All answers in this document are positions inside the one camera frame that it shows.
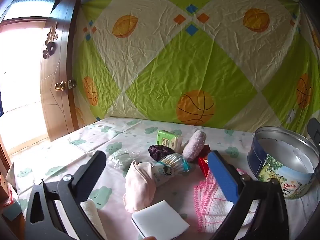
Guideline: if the fluffy pink sock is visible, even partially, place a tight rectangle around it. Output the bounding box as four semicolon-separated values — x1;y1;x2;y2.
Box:
182;130;206;162

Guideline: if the round metal cookie tin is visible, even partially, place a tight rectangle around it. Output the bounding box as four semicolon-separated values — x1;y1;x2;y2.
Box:
247;126;319;199

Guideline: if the pink edged white knit cloth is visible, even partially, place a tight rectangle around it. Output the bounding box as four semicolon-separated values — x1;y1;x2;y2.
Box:
193;168;259;233

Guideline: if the green cream sports bedsheet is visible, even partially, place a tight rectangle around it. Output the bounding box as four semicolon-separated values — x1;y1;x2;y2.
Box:
73;0;319;135

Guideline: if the brass door knob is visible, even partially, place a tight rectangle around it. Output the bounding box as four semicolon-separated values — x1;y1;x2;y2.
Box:
54;80;76;92

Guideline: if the green tissue pack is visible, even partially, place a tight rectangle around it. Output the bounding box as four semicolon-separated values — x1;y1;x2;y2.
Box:
156;130;183;153

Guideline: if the clear plastic wrapper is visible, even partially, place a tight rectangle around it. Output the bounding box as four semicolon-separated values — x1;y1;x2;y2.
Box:
107;149;136;172

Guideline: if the purple velvet scrunchie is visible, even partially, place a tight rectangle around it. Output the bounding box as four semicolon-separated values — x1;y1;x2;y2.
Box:
148;145;175;161

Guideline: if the printed diaper pack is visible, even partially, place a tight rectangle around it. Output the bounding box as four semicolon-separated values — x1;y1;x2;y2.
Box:
151;153;191;187

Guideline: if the door hanging ornament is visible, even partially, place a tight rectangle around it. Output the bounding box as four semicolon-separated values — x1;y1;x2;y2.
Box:
42;21;58;59

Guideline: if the white towel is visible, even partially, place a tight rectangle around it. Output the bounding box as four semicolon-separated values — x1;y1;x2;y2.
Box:
80;199;107;240

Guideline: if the cloud print table cloth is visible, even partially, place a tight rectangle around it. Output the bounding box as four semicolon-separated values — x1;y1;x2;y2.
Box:
14;118;319;239

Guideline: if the red gold drawstring pouch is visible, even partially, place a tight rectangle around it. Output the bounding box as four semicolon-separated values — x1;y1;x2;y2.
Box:
198;145;211;178

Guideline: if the brown wooden door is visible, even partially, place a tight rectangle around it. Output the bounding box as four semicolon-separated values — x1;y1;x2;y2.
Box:
0;0;89;142

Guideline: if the white sponge block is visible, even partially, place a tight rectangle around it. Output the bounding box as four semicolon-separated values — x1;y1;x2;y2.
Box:
131;200;190;240

